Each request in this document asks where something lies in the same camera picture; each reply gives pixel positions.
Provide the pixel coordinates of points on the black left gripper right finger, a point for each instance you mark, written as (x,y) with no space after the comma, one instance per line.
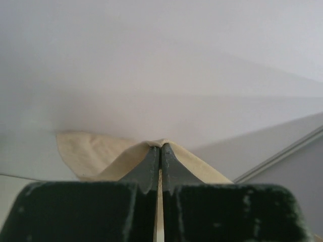
(197,211)

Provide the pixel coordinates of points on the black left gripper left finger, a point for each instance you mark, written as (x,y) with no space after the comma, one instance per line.
(123,210)

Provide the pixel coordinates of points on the beige t shirt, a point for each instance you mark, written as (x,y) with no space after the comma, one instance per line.
(93,157)

